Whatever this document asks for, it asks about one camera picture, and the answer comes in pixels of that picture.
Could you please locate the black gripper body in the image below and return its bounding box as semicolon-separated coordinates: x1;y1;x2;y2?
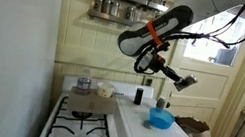
135;45;171;78

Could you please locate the steel-lidded spice jar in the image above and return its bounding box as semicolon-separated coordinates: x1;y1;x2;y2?
172;71;199;96

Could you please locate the white-capped brown spice bottle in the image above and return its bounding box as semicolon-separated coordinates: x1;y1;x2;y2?
155;95;168;111

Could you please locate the black spice bottle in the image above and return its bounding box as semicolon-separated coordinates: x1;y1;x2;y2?
133;86;145;106

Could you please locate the blue plastic bowl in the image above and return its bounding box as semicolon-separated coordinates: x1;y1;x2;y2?
146;106;178;132

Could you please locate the black plug in outlet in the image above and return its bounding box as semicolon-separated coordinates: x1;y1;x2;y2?
144;77;154;88

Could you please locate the small grey round lid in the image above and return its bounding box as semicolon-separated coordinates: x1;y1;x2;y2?
142;119;156;131

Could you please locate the grey bucket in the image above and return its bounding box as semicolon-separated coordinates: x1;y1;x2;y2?
214;44;239;68

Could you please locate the white patterned paper cup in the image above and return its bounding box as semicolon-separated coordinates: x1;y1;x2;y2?
94;80;117;100

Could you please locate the glass jar with lid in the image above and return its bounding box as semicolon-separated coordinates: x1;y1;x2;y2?
74;66;95;97

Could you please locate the brown cardboard box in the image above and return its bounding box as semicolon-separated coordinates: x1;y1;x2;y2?
64;85;119;120

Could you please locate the white gas stove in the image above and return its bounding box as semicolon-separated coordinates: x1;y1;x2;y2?
36;69;225;137

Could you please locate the black stove grate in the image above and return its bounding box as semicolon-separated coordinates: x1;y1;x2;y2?
43;93;123;137

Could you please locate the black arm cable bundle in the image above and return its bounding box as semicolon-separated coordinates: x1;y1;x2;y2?
164;0;245;56

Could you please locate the steel wall spice rack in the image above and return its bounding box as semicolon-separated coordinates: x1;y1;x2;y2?
85;0;184;36

